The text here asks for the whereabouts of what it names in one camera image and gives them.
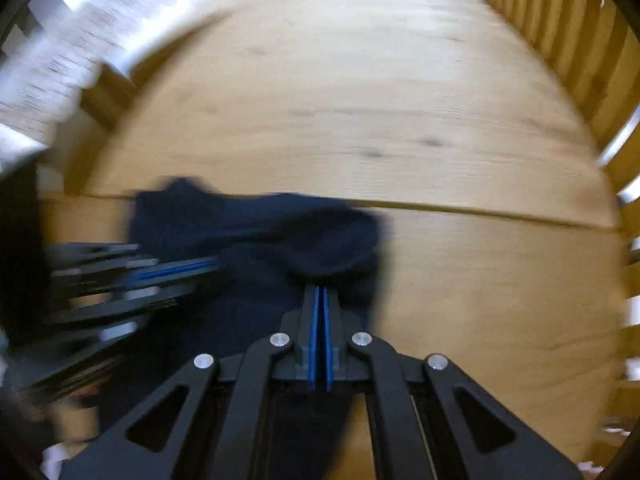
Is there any navy blue t-shirt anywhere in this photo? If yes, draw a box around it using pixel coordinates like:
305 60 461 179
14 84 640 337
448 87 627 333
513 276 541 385
97 176 388 480

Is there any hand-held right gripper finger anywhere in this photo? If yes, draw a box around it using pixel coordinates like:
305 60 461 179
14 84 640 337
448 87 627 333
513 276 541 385
321 286 583 480
60 284 321 480

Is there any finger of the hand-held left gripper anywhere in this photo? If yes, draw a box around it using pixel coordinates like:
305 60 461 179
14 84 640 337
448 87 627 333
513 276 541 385
50 241 222 287
20 279 202 397

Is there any wooden slatted fence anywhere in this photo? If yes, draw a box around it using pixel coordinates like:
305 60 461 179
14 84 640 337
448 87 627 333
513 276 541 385
447 0 640 211

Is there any white lace tablecloth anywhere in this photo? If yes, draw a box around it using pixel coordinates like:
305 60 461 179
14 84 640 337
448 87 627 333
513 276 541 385
0 0 261 171

